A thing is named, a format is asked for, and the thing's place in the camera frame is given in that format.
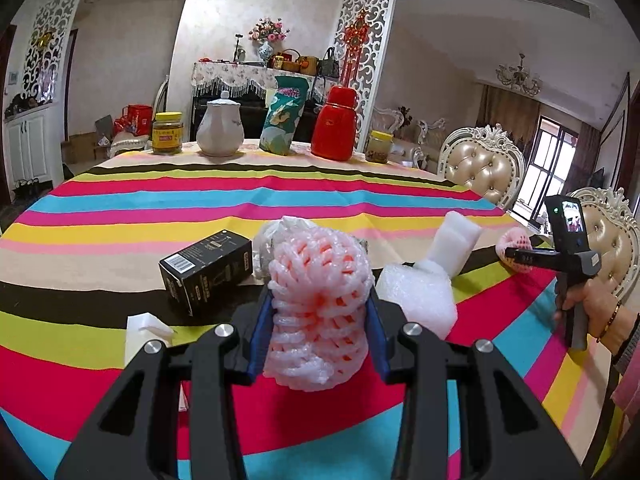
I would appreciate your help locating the person's right hand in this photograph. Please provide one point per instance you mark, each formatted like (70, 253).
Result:
(597, 305)

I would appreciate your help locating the ornate white sofa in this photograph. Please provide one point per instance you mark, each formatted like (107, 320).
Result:
(405, 130)

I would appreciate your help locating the floral lace cloth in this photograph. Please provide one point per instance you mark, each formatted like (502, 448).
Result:
(230, 77)

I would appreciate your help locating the white cabinet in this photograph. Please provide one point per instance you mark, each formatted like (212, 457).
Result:
(25, 150)

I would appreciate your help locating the yellow lid glass jar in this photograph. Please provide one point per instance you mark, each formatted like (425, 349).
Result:
(166, 132)

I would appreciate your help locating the brown curtain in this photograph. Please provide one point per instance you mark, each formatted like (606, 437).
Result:
(507, 120)

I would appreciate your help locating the dark handbag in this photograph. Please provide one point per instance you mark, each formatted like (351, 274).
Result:
(328, 65)

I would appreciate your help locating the pickle jar yellow lid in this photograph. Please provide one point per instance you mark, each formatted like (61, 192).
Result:
(378, 147)

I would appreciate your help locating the translucent white plastic bag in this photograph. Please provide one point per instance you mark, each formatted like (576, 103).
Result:
(261, 255)

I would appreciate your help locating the green snack bag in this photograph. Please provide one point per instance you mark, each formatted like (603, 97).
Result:
(282, 115)

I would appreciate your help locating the brown cardboard box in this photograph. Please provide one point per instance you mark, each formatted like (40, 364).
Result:
(77, 147)

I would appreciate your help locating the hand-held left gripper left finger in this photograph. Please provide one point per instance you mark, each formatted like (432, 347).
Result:
(260, 340)

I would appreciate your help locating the black cardboard box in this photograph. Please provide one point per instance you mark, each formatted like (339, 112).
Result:
(205, 270)

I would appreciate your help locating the person's right forearm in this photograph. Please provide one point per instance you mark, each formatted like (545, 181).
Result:
(627, 350)

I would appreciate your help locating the pink flowers in vase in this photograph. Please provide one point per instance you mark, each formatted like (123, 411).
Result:
(270, 35)

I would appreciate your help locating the brown woven basket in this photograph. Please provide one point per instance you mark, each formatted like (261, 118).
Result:
(286, 61)

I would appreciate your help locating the small white foam piece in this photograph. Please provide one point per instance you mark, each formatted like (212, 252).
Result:
(145, 335)

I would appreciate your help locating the window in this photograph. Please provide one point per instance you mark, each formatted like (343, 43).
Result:
(547, 165)

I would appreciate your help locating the beige tufted ornate chair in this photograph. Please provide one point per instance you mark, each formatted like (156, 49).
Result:
(482, 167)
(612, 240)

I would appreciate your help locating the white ceramic teapot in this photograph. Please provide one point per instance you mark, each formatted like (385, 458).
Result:
(220, 127)

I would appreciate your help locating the yellow basket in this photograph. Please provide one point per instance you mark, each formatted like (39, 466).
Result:
(309, 65)

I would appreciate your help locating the chandelier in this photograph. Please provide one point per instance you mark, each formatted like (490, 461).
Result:
(520, 77)

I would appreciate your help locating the striped colourful tablecloth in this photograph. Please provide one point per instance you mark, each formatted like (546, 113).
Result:
(150, 200)

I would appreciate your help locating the red knot wall ornament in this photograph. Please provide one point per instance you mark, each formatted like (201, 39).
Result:
(355, 45)

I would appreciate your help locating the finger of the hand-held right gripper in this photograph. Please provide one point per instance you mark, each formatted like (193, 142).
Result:
(522, 256)

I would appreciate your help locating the dark sideboard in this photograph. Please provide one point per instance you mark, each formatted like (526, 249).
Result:
(255, 110)

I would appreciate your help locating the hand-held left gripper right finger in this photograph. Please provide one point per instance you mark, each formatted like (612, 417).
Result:
(382, 345)

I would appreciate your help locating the red thermos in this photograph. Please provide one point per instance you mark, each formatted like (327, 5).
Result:
(334, 125)

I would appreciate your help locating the white foam block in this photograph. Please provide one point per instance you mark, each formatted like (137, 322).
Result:
(452, 240)

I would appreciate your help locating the white lattice screen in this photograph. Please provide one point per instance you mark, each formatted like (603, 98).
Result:
(370, 45)
(52, 45)

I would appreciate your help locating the red gift box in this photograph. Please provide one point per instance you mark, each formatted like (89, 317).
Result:
(132, 120)

